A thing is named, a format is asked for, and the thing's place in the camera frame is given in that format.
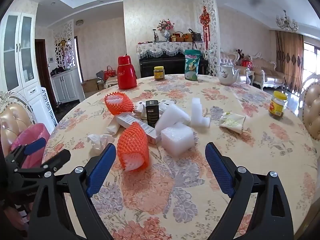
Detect orange foam fruit net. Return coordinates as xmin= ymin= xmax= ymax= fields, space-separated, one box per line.
xmin=104 ymin=92 xmax=135 ymax=115
xmin=117 ymin=121 xmax=150 ymax=172

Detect chandelier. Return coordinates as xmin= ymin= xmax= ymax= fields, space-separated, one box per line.
xmin=276 ymin=10 xmax=299 ymax=32

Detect white stepped foam block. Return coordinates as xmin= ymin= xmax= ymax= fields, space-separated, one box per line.
xmin=190 ymin=97 xmax=210 ymax=128

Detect ornate beige leather chair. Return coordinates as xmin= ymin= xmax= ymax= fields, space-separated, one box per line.
xmin=299 ymin=74 xmax=320 ymax=140
xmin=0 ymin=91 xmax=38 ymax=155

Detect white lattice pillar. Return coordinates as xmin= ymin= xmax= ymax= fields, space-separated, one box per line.
xmin=194 ymin=0 xmax=220 ymax=75

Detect brown patterned curtain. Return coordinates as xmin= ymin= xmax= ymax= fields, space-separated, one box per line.
xmin=275 ymin=30 xmax=304 ymax=90

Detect white and pink long carton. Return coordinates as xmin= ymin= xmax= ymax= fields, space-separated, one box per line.
xmin=117 ymin=112 xmax=162 ymax=145

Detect yellow lid red label jar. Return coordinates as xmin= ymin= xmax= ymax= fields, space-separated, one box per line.
xmin=269 ymin=91 xmax=288 ymax=118

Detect crumpled white tissue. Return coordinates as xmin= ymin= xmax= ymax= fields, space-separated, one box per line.
xmin=87 ymin=134 xmax=115 ymax=155

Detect red knot hanging ornament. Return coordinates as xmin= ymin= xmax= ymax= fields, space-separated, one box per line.
xmin=199 ymin=5 xmax=212 ymax=49

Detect cream ornate armchair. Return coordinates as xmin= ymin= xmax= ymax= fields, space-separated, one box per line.
xmin=220 ymin=50 xmax=240 ymax=67

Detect black piano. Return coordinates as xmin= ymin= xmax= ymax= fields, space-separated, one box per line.
xmin=139 ymin=54 xmax=208 ymax=78

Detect floral lace piano cover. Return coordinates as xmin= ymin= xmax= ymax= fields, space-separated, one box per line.
xmin=136 ymin=41 xmax=209 ymax=59

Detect yellow lid brown jar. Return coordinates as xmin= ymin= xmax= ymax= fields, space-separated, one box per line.
xmin=154 ymin=66 xmax=165 ymax=81

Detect white porcelain teapot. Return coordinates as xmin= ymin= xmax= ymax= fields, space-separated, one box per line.
xmin=215 ymin=64 xmax=240 ymax=85

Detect dark handbag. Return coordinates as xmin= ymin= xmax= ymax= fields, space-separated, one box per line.
xmin=189 ymin=29 xmax=203 ymax=42

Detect white foam slab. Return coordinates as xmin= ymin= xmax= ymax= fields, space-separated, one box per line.
xmin=155 ymin=104 xmax=192 ymax=135

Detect tall white display cabinet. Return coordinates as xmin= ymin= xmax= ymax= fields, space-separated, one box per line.
xmin=0 ymin=12 xmax=55 ymax=130

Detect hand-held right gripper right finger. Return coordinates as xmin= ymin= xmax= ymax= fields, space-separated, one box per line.
xmin=204 ymin=142 xmax=294 ymax=240

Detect black bags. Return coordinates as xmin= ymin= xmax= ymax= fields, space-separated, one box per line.
xmin=50 ymin=66 xmax=67 ymax=77

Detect bright balcony window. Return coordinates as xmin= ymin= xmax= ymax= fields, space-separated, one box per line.
xmin=303 ymin=42 xmax=320 ymax=77

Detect white paper wrap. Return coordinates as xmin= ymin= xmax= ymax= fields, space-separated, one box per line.
xmin=104 ymin=117 xmax=123 ymax=137

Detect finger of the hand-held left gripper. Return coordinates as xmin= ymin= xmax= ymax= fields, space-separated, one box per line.
xmin=5 ymin=137 xmax=47 ymax=166
xmin=41 ymin=149 xmax=72 ymax=178

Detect pink lined trash bin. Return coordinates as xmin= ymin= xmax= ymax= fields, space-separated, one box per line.
xmin=10 ymin=123 xmax=50 ymax=169

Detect dark wooden door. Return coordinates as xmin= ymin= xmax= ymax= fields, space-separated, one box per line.
xmin=35 ymin=39 xmax=57 ymax=100

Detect pink flower bouquet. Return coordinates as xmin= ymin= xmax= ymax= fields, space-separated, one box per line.
xmin=157 ymin=19 xmax=175 ymax=32

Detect cream seat wooden chair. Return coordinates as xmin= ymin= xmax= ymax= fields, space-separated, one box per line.
xmin=96 ymin=70 xmax=119 ymax=90

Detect white lattice screen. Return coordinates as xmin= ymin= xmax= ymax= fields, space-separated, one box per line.
xmin=54 ymin=21 xmax=75 ymax=68

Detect crumpled yellowish wrapper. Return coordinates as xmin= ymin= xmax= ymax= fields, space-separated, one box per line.
xmin=219 ymin=112 xmax=247 ymax=134

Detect red thermos flask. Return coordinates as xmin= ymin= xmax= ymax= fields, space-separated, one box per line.
xmin=117 ymin=55 xmax=137 ymax=90

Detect red gift bag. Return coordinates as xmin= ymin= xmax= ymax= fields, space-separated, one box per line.
xmin=104 ymin=66 xmax=118 ymax=79

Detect cream ornate sofa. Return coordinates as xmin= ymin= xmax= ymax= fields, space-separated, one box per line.
xmin=246 ymin=52 xmax=285 ymax=90

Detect black carton box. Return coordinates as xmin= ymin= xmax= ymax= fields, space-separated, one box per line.
xmin=146 ymin=100 xmax=160 ymax=128

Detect green snack bag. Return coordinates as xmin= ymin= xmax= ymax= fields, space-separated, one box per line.
xmin=184 ymin=49 xmax=202 ymax=81

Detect low white cabinet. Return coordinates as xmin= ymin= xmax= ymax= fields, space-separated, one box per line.
xmin=51 ymin=69 xmax=85 ymax=104

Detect cardboard box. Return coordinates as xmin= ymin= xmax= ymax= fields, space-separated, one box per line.
xmin=81 ymin=79 xmax=100 ymax=93

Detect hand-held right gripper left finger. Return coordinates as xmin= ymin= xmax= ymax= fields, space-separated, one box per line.
xmin=28 ymin=143 xmax=118 ymax=240

